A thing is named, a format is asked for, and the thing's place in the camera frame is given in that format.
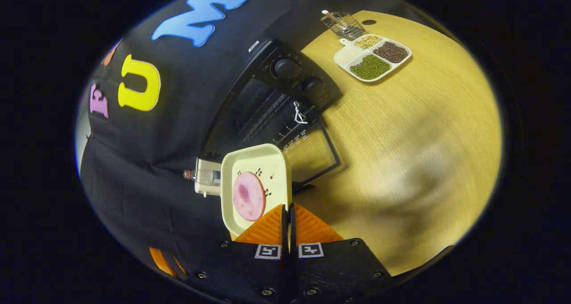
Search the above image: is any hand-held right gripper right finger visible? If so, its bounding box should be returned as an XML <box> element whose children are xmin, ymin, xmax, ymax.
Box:
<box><xmin>290</xmin><ymin>203</ymin><xmax>394</xmax><ymax>304</ymax></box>

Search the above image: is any pink ham slice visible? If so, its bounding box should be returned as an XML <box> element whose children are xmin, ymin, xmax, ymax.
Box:
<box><xmin>232</xmin><ymin>171</ymin><xmax>267</xmax><ymax>222</ymax></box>

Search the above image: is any white string tie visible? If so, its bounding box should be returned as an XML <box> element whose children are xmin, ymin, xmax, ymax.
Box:
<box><xmin>293</xmin><ymin>101</ymin><xmax>308</xmax><ymax>125</ymax></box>

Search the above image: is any clear plastic bottle red label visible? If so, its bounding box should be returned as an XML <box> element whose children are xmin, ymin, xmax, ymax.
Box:
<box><xmin>183</xmin><ymin>169</ymin><xmax>222</xmax><ymax>187</ymax></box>

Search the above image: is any black electric oven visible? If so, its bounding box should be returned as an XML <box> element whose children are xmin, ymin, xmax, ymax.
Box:
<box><xmin>199</xmin><ymin>37</ymin><xmax>344</xmax><ymax>193</ymax></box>

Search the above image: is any pile of dark red beans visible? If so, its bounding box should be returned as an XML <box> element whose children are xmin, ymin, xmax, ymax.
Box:
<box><xmin>373</xmin><ymin>41</ymin><xmax>409</xmax><ymax>64</ymax></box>

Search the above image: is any cream square plate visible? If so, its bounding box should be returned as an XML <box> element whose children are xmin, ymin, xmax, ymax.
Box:
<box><xmin>220</xmin><ymin>144</ymin><xmax>293</xmax><ymax>238</ymax></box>

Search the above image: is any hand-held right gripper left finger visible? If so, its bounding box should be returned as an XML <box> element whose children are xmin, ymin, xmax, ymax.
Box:
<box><xmin>190</xmin><ymin>204</ymin><xmax>290</xmax><ymax>304</ymax></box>

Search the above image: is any metal wire basket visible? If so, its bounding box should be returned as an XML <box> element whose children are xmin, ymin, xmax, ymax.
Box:
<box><xmin>321</xmin><ymin>11</ymin><xmax>366</xmax><ymax>41</ymax></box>

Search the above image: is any pale wooden stick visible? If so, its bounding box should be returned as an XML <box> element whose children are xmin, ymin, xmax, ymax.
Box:
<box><xmin>321</xmin><ymin>10</ymin><xmax>343</xmax><ymax>27</ymax></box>

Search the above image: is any white divided tray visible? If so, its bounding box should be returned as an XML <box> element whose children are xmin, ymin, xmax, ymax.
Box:
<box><xmin>333</xmin><ymin>33</ymin><xmax>412</xmax><ymax>83</ymax></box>

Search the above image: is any white toaster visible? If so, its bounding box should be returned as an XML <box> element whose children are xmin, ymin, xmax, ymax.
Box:
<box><xmin>194</xmin><ymin>158</ymin><xmax>223</xmax><ymax>197</ymax></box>

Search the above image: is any pile of green mung beans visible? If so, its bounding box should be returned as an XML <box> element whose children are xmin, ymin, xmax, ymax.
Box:
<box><xmin>349</xmin><ymin>54</ymin><xmax>391</xmax><ymax>80</ymax></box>

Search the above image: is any pile of yellow soybeans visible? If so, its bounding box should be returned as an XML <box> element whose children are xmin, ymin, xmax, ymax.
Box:
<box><xmin>355</xmin><ymin>35</ymin><xmax>383</xmax><ymax>49</ymax></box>

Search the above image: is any black backdrop cloth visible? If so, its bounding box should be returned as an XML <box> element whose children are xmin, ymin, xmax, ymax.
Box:
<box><xmin>76</xmin><ymin>0</ymin><xmax>322</xmax><ymax>287</ymax></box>

